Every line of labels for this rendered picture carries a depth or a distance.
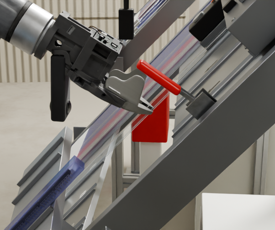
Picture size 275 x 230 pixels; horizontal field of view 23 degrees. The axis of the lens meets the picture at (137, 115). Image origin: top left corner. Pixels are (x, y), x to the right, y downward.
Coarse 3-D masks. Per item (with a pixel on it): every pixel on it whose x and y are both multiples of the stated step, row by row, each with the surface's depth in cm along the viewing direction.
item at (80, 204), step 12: (108, 156) 116; (96, 168) 113; (84, 180) 114; (96, 180) 107; (72, 192) 115; (84, 192) 108; (96, 192) 102; (72, 204) 109; (84, 204) 101; (96, 204) 99; (72, 216) 102; (84, 216) 94; (84, 228) 92
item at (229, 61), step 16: (224, 48) 101; (240, 48) 92; (208, 64) 102; (224, 64) 93; (240, 64) 85; (192, 80) 103; (208, 80) 94; (224, 80) 86; (176, 112) 96; (176, 128) 88
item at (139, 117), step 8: (224, 32) 104; (216, 40) 105; (208, 48) 105; (200, 56) 106; (192, 64) 106; (184, 72) 107; (176, 80) 108; (160, 96) 109; (152, 104) 109; (136, 120) 110; (128, 128) 111; (120, 136) 112; (112, 144) 112; (104, 152) 113; (96, 160) 113; (88, 168) 114; (80, 176) 115; (72, 184) 115
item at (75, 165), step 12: (72, 168) 53; (84, 168) 53; (60, 180) 53; (72, 180) 53; (48, 192) 54; (60, 192) 54; (36, 204) 54; (48, 204) 54; (24, 216) 54; (36, 216) 54; (12, 228) 55; (24, 228) 55
